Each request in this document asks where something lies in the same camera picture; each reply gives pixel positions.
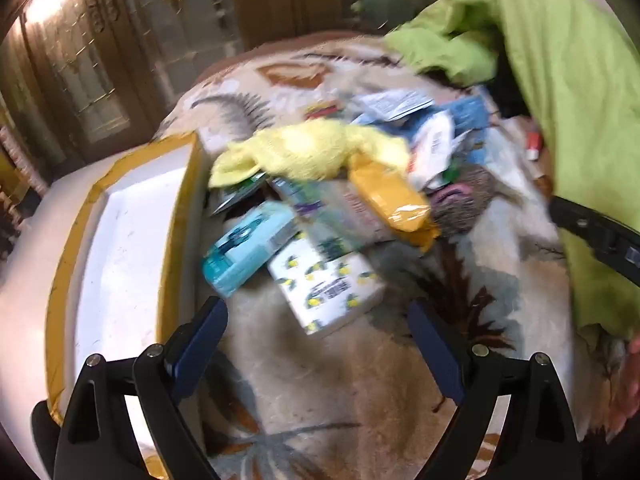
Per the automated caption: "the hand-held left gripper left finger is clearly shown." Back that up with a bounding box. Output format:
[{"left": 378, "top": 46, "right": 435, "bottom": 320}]
[{"left": 52, "top": 296, "right": 230, "bottom": 480}]

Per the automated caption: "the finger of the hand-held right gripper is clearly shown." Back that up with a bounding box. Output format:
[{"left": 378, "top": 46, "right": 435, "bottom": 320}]
[{"left": 549, "top": 195, "right": 640, "bottom": 281}]

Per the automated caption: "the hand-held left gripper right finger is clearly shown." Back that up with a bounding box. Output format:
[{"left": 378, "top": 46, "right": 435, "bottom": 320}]
[{"left": 406, "top": 300, "right": 583, "bottom": 480}]

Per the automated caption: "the teal tissue pack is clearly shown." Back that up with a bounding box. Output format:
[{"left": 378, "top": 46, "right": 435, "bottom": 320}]
[{"left": 201, "top": 201, "right": 298, "bottom": 297}]

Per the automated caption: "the white box with yellow tape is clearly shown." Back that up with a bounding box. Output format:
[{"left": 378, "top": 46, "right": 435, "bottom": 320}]
[{"left": 44, "top": 132, "right": 207, "bottom": 480}]

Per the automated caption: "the brown hedgehog plush toy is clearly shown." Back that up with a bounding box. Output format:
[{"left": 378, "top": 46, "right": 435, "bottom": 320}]
[{"left": 430, "top": 165, "right": 493, "bottom": 238}]

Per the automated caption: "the lemon print tissue pack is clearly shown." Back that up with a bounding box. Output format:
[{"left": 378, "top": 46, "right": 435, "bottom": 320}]
[{"left": 267, "top": 237, "right": 387, "bottom": 336}]

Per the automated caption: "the yellow orange packet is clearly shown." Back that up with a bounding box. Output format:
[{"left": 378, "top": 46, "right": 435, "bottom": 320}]
[{"left": 347, "top": 155, "right": 441, "bottom": 253}]

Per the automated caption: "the blue towel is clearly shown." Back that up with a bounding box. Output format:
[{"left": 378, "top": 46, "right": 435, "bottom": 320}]
[{"left": 442, "top": 96, "right": 493, "bottom": 133}]

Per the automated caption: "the white packet with red print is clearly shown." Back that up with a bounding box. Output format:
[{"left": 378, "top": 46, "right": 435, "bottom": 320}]
[{"left": 407, "top": 110, "right": 457, "bottom": 183}]

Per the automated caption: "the yellow towel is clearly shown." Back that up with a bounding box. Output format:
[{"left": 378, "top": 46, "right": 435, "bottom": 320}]
[{"left": 209, "top": 122, "right": 411, "bottom": 188}]

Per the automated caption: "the white label packet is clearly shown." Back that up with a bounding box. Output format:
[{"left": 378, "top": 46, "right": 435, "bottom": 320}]
[{"left": 359, "top": 89, "right": 435, "bottom": 122}]

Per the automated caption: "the bag of coloured sticks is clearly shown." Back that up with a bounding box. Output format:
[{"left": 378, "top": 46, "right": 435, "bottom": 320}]
[{"left": 305, "top": 102, "right": 342, "bottom": 121}]

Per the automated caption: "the person's right hand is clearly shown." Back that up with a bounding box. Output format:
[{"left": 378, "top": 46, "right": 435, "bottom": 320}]
[{"left": 607, "top": 335, "right": 640, "bottom": 443}]

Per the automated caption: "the red and white tube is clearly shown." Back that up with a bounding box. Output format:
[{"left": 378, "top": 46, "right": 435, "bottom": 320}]
[{"left": 525, "top": 130, "right": 545, "bottom": 162}]

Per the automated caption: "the leaf print blanket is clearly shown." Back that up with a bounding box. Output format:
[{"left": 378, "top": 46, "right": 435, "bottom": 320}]
[{"left": 150, "top": 30, "right": 640, "bottom": 480}]

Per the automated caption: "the green quilt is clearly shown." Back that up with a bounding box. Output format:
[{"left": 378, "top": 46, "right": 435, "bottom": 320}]
[{"left": 385, "top": 0, "right": 640, "bottom": 341}]

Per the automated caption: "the stack of red white cartons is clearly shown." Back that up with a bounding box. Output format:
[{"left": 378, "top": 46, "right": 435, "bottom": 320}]
[{"left": 0, "top": 125, "right": 48, "bottom": 196}]

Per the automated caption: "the brown bed sheet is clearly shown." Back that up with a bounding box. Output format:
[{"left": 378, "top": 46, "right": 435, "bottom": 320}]
[{"left": 195, "top": 30, "right": 391, "bottom": 86}]

